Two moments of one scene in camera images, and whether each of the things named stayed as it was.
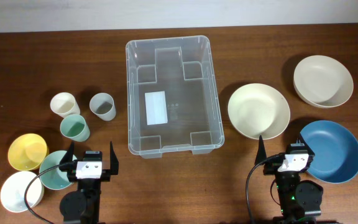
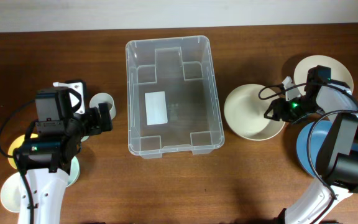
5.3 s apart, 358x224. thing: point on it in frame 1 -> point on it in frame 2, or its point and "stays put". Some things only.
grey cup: (102, 104) stays put
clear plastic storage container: (172, 99) stays put
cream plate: (256, 109) stays put
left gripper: (105, 174) -> (96, 126)
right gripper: (271, 167) -> (278, 106)
